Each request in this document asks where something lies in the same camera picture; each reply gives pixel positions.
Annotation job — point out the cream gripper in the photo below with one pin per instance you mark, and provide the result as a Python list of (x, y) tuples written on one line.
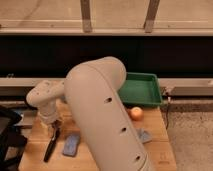
[(47, 128)]

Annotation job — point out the black handled dish brush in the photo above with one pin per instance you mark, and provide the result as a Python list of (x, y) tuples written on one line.
[(53, 140)]

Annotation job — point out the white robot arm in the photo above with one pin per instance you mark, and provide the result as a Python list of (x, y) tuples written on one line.
[(91, 92)]

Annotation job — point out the blue sponge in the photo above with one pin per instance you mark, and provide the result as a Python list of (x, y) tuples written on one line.
[(71, 145)]

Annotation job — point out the grey blue crumpled cloth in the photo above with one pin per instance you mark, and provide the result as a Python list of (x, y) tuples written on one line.
[(144, 136)]

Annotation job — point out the green plastic tray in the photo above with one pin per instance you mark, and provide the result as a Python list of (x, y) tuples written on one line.
[(141, 89)]

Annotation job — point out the black chair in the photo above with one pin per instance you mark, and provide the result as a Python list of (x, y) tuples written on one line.
[(9, 137)]

